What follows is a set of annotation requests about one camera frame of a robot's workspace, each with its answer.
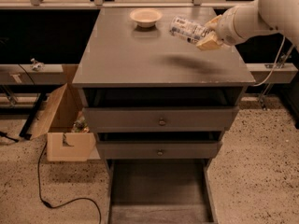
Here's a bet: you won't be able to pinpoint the white bowl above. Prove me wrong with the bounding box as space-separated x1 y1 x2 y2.
130 8 163 28

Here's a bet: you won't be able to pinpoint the grey bottom drawer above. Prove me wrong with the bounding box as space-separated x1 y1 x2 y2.
107 160 219 224

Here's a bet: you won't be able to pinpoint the small clear object on ledge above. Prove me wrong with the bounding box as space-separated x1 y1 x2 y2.
31 58 45 72

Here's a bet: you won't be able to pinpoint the round top drawer knob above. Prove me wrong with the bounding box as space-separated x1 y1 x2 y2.
159 118 166 126

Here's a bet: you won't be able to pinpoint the white hanging cable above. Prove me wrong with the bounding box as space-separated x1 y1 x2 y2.
251 35 287 88

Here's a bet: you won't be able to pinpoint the grey drawer cabinet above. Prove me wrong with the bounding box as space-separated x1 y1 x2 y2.
73 8 254 224

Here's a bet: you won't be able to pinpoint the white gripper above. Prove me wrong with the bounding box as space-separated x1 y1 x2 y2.
196 6 245 51

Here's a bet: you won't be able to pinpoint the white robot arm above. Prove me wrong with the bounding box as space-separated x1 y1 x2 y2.
196 0 299 50

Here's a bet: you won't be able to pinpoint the grey drawer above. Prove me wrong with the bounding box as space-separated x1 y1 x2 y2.
107 160 219 224
97 132 222 160
83 88 238 133

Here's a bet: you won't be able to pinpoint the grey top drawer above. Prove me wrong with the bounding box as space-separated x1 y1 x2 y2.
83 88 238 133

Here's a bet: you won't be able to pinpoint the black metal leg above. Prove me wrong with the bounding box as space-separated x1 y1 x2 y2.
19 92 47 140

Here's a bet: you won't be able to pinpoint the clear plastic bottle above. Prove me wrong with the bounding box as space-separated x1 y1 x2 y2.
169 16 210 45

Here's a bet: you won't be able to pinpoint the round drawer knob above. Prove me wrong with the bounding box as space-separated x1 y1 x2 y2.
157 149 164 157
159 118 166 126

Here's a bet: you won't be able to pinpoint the round middle drawer knob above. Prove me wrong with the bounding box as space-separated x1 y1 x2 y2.
157 149 164 157

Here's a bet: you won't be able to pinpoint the items inside cardboard box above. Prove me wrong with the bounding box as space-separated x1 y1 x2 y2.
71 115 90 133

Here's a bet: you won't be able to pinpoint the black floor cable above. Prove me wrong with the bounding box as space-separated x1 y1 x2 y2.
36 141 103 224

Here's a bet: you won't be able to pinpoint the grey middle drawer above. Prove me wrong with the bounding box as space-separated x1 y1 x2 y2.
97 132 222 160

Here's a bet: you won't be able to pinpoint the cardboard box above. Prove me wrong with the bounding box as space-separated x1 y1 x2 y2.
30 64 97 162

